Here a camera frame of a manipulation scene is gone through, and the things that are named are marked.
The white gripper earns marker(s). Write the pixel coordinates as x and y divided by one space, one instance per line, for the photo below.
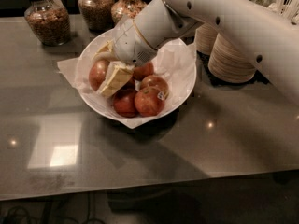
129 44

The large red-green apple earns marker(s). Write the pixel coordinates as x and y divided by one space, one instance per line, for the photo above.
97 73

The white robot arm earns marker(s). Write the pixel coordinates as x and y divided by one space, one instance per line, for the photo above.
268 41

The back red-yellow apple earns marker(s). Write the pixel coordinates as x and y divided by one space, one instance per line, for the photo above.
141 72

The red-yellow apple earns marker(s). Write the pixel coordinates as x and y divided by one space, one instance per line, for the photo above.
141 72
157 82

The middle dark red apple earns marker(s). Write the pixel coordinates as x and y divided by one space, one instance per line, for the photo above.
130 84

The dark red apple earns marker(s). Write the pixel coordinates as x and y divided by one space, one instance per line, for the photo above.
130 84
124 103

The front dark red apple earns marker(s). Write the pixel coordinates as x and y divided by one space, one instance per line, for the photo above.
124 103

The right red-yellow apple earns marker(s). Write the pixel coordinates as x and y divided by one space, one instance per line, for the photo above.
157 82

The front apple with sticker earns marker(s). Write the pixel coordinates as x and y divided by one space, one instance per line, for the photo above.
149 101

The white bowl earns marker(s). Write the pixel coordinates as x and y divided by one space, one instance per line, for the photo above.
183 87

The glass cereal jar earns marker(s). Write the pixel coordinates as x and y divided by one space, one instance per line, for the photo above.
96 13
49 21
128 8

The white paper liner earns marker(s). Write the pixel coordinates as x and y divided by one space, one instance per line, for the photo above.
177 62

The left glass cereal jar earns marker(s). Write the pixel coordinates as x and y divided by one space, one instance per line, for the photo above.
49 21

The rear stack paper bowls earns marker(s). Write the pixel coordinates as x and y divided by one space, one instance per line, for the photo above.
205 37

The black mat under bowls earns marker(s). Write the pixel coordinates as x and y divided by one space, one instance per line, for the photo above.
216 82

